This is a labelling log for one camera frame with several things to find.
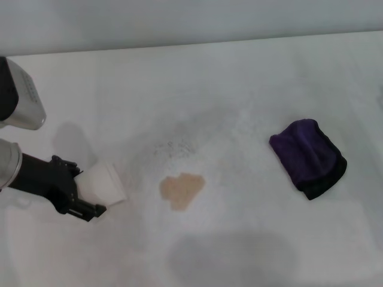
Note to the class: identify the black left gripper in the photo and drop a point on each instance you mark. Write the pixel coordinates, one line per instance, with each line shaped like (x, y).
(45, 182)

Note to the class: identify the white paper cup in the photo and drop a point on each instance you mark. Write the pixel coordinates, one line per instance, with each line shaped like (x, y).
(101, 185)

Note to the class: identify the purple rag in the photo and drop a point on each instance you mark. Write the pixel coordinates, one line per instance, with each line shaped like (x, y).
(308, 158)

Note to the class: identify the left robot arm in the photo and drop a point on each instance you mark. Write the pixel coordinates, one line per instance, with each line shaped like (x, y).
(9, 164)

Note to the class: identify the brown water stain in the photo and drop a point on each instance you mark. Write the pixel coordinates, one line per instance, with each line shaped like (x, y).
(179, 189)

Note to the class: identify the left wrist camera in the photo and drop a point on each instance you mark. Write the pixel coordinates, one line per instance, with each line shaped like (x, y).
(21, 98)

